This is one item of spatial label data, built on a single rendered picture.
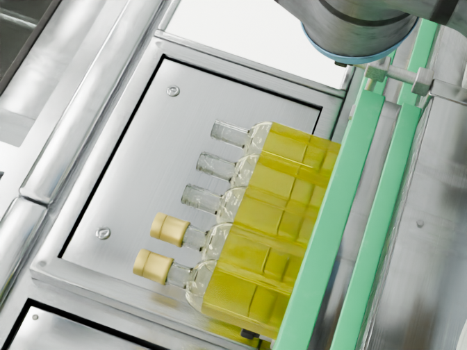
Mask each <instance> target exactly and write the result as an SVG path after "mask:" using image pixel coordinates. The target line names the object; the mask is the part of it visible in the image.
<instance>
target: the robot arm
mask: <svg viewBox="0 0 467 350"><path fill-rule="evenodd" d="M273 1H275V2H276V3H278V4H279V5H280V6H281V7H282V8H284V9H285V10H287V11H288V12H289V13H290V14H292V15H293V16H294V17H296V18H297V19H298V20H300V24H301V27H302V30H303V32H304V34H305V36H306V38H307V39H308V41H309V42H310V43H311V45H312V46H313V47H314V48H315V49H316V50H317V51H318V52H320V53H321V54H322V55H324V56H325V57H327V58H329V59H331V60H334V61H336V62H340V63H345V64H351V65H358V64H365V63H371V62H374V61H376V60H379V59H382V58H384V57H386V56H387V55H389V54H390V53H392V52H393V51H395V50H396V49H397V48H398V47H399V46H400V45H401V44H402V43H403V41H405V40H406V38H407V37H408V36H409V35H410V34H411V32H412V31H413V30H414V28H415V26H416V24H417V22H418V20H419V17H421V18H423V19H426V20H429V21H431V22H435V23H437V24H441V25H444V26H447V27H449V28H453V29H454V30H456V31H458V32H460V33H461V34H462V35H463V36H465V37H466V38H467V0H273Z"/></svg>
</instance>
